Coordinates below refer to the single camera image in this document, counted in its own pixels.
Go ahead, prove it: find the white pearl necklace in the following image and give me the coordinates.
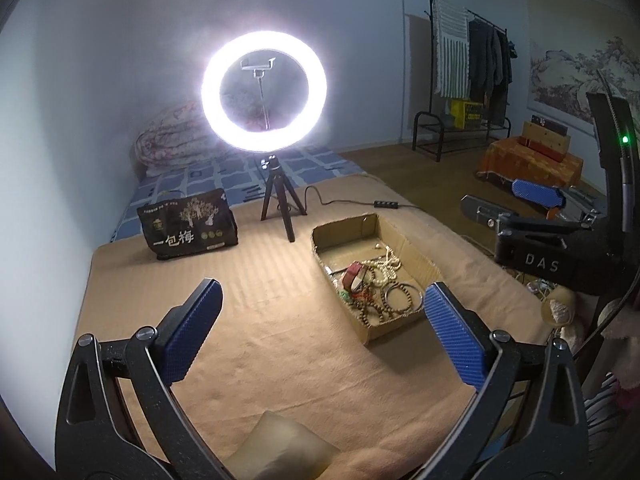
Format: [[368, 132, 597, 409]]
[[361, 242, 404, 288]]

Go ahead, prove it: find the blue bangle ring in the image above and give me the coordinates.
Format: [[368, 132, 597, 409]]
[[383, 282, 422, 313]]

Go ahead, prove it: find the long wooden bead necklace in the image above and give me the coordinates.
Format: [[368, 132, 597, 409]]
[[344, 284, 402, 331]]

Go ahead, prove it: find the orange covered table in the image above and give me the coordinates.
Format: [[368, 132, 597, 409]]
[[477, 122, 584, 188]]

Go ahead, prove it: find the yellow box on rack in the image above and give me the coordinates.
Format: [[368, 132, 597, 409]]
[[449, 99, 484, 130]]

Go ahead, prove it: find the cardboard box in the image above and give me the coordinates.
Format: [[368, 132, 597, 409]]
[[311, 214, 444, 346]]

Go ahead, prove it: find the black clothes rack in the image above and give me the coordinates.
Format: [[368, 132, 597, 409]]
[[411, 0, 513, 162]]

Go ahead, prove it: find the beige pillow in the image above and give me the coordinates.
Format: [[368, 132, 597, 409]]
[[224, 411, 340, 480]]

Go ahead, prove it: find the black snack bag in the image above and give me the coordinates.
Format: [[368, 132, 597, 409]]
[[137, 188, 239, 260]]

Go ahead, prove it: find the black tripod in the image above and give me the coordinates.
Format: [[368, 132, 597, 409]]
[[260, 155, 307, 243]]

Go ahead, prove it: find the phone holder clip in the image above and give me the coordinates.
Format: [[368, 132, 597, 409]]
[[240, 58, 276, 79]]

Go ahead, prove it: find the folded floral quilt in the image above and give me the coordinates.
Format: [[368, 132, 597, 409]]
[[134, 101, 219, 177]]

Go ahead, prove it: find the black power cable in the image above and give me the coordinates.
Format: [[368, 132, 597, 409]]
[[299, 184, 426, 212]]

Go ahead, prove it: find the landscape wall painting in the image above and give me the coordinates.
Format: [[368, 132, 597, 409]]
[[527, 0, 639, 131]]

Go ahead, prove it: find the white ring light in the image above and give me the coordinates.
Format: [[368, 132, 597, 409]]
[[201, 30, 328, 153]]

